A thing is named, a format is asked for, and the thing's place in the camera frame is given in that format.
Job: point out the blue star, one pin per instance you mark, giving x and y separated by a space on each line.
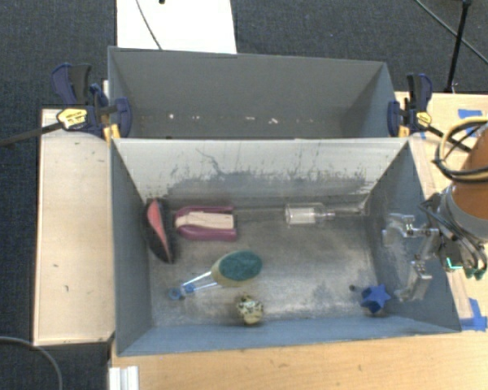
375 297

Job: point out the red and black wedge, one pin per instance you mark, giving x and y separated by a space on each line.
158 222

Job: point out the purple and white U-shaped object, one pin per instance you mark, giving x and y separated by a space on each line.
205 222

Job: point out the grey metal bin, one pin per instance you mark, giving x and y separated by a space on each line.
268 266

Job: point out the yellow speckled ball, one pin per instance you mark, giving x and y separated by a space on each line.
249 309

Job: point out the clear glass bottle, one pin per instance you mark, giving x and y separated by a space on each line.
305 214

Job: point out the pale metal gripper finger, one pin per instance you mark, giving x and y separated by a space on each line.
395 234
415 284

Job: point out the pale wood board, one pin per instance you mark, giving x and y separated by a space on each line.
73 234

